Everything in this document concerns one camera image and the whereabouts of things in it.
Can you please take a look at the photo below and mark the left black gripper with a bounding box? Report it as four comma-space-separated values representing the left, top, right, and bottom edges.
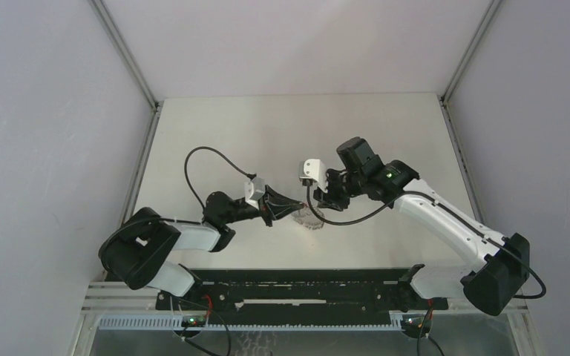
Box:
222, 185, 302, 227

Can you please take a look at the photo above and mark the green circuit board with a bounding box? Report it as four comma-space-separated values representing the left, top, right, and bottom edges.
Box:
401, 315, 432, 330
181, 316, 207, 329

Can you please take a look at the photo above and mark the left black camera cable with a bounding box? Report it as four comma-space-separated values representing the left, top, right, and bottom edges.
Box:
184, 146, 258, 210

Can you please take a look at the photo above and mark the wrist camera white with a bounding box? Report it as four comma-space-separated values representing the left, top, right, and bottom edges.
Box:
298, 159, 328, 193
244, 177, 266, 209

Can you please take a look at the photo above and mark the aluminium frame post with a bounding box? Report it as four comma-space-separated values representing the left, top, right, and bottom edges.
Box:
438, 1, 506, 222
88, 0, 160, 221

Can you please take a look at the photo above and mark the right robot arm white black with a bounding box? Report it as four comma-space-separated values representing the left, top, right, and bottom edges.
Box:
298, 136, 540, 316

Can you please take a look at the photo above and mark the white slotted cable duct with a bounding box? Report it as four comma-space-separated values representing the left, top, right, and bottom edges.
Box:
98, 315, 403, 332

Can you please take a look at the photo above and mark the aluminium frame post right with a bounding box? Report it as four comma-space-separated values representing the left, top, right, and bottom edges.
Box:
438, 1, 506, 222

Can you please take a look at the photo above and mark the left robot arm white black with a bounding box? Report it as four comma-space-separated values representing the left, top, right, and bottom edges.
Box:
98, 185, 306, 309

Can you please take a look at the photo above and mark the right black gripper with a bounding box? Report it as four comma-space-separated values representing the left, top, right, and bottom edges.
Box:
313, 168, 365, 211

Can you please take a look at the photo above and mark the aluminium frame post left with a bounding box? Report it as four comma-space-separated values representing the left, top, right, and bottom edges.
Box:
88, 0, 160, 221

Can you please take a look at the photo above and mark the left green circuit board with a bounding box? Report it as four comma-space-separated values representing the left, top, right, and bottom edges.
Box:
181, 316, 207, 329

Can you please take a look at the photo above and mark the right green circuit board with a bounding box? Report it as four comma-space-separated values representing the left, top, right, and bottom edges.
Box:
401, 315, 432, 330

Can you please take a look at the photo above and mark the right black camera cable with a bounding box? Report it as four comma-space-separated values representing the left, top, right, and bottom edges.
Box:
305, 184, 547, 300

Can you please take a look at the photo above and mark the black camera cable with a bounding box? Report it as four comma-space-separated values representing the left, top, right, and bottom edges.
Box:
305, 184, 547, 300
184, 146, 258, 210

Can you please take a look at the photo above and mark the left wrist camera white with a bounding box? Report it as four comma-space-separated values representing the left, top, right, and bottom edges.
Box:
244, 177, 266, 209

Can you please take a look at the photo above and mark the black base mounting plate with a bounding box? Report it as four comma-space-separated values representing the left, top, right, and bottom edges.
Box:
155, 266, 449, 312

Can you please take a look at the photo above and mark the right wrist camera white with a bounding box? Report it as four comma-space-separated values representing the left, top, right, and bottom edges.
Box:
298, 159, 328, 193

